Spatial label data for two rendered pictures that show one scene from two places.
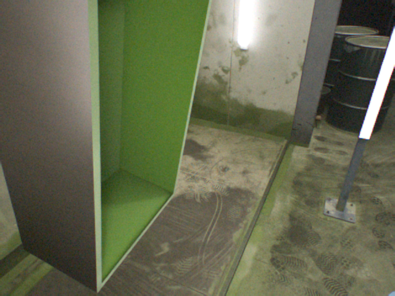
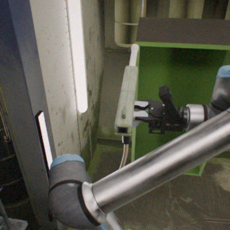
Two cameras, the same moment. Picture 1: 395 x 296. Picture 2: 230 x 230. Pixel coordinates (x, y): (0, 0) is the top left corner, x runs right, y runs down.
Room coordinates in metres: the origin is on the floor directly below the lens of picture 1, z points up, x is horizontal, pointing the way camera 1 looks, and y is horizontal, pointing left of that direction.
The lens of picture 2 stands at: (0.11, -1.02, 1.95)
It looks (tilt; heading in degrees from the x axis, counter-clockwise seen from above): 32 degrees down; 75
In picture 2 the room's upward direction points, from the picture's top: straight up
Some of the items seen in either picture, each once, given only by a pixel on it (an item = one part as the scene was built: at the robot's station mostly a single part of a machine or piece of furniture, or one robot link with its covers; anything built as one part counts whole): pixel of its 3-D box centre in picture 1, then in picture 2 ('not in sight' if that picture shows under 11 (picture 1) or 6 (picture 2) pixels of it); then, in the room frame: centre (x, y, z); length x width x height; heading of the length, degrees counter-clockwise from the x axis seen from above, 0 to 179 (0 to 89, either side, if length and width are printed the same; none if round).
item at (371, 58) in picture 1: (364, 86); not in sight; (2.92, -1.67, 0.44); 0.59 x 0.58 x 0.89; 169
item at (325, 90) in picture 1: (315, 100); not in sight; (3.28, -1.35, 0.14); 0.31 x 0.29 x 0.28; 155
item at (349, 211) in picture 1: (339, 209); not in sight; (1.55, -0.98, 0.01); 0.20 x 0.20 x 0.01; 65
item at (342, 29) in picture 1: (350, 31); not in sight; (3.58, -1.70, 0.86); 0.54 x 0.54 x 0.01
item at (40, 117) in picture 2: not in sight; (47, 156); (-0.01, 0.16, 0.96); 0.06 x 0.02 x 0.63; 65
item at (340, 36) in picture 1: (340, 68); not in sight; (3.58, -1.70, 0.44); 0.59 x 0.58 x 0.89; 56
